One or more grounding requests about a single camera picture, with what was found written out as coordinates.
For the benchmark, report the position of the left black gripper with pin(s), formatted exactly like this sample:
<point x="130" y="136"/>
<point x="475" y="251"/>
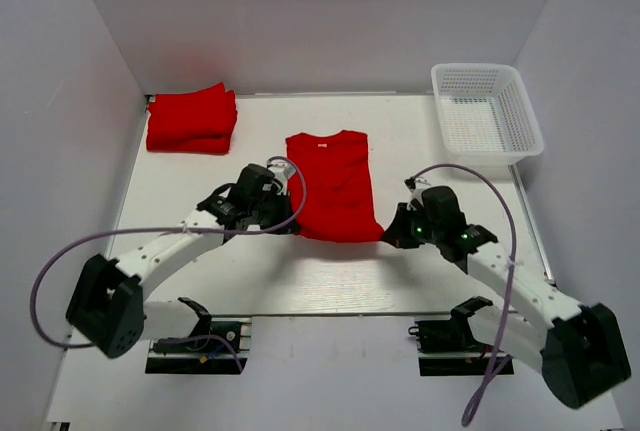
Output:
<point x="286" y="208"/>

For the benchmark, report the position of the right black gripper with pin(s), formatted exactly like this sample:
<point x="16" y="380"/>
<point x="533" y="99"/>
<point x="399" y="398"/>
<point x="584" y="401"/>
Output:
<point x="397" y="234"/>

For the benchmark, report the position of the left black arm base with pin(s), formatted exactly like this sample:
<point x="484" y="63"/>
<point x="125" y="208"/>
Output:
<point x="208" y="357"/>

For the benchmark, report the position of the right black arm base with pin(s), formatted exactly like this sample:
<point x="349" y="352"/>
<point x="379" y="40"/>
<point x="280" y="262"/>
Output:
<point x="445" y="351"/>

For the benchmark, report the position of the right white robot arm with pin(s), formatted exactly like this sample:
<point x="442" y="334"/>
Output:
<point x="577" y="349"/>

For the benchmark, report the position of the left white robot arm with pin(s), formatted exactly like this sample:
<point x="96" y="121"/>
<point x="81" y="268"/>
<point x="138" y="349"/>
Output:
<point x="111" y="304"/>

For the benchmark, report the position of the folded red t shirt stack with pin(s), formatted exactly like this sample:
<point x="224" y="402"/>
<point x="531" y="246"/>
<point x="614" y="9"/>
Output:
<point x="200" y="122"/>

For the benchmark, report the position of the white plastic basket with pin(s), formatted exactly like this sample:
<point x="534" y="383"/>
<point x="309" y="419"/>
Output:
<point x="485" y="114"/>

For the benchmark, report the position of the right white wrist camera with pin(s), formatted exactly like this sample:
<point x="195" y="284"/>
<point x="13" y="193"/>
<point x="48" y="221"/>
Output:
<point x="416" y="187"/>

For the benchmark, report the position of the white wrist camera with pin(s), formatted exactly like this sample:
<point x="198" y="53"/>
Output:
<point x="283" y="170"/>
<point x="416" y="187"/>

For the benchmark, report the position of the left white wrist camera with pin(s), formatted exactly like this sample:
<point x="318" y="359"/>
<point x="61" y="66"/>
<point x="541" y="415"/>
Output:
<point x="283" y="170"/>

